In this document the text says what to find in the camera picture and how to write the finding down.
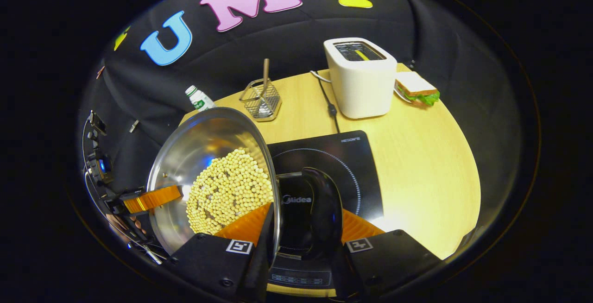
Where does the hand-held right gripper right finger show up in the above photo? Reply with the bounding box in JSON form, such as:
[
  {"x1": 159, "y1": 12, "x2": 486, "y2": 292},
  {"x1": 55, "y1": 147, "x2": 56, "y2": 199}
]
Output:
[{"x1": 330, "y1": 208, "x2": 442, "y2": 301}]

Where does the black induction cooktop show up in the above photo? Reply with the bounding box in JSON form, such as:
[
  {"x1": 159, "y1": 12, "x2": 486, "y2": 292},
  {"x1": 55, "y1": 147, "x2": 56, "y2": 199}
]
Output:
[{"x1": 266, "y1": 130, "x2": 385, "y2": 290}]

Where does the white toaster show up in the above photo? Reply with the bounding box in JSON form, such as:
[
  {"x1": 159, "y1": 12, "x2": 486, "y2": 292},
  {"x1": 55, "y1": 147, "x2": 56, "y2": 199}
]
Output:
[{"x1": 323, "y1": 37, "x2": 398, "y2": 120}]

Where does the stainless steel pot black handle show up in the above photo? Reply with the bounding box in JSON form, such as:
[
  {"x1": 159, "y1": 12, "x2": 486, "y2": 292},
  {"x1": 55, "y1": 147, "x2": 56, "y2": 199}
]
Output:
[{"x1": 146, "y1": 107, "x2": 344, "y2": 267}]

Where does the wire mesh basket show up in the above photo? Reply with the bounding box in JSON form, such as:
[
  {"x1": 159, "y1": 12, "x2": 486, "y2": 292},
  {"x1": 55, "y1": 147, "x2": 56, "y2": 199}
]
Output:
[{"x1": 239, "y1": 78, "x2": 283, "y2": 122}]

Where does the pile of yellow soybeans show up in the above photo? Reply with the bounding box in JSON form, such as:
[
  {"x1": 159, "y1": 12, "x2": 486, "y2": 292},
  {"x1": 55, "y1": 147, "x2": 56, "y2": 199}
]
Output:
[{"x1": 186, "y1": 147, "x2": 274, "y2": 235}]

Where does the black power cable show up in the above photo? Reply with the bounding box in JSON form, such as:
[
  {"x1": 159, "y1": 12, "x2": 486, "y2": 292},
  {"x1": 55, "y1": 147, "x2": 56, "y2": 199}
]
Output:
[{"x1": 310, "y1": 70, "x2": 341, "y2": 133}]

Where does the wooden stick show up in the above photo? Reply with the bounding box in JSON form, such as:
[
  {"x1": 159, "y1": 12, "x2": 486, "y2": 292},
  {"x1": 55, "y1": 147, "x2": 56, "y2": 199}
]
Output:
[{"x1": 262, "y1": 58, "x2": 271, "y2": 101}]

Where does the sandwich with lettuce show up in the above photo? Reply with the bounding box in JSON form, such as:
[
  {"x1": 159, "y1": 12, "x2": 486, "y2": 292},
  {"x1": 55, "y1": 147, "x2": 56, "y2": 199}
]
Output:
[{"x1": 395, "y1": 71, "x2": 441, "y2": 107}]

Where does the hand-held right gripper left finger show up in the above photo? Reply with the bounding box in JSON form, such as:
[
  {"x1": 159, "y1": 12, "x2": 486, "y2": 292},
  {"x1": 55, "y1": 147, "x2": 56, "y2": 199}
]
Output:
[{"x1": 168, "y1": 202, "x2": 278, "y2": 303}]

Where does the black backdrop cloth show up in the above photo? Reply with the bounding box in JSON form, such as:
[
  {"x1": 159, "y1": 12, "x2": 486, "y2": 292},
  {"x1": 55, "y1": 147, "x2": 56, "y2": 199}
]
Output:
[{"x1": 78, "y1": 0, "x2": 526, "y2": 253}]

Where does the white plastic bottle green label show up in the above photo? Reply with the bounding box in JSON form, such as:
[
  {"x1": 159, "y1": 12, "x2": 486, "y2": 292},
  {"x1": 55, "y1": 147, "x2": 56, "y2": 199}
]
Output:
[{"x1": 184, "y1": 85, "x2": 216, "y2": 113}]

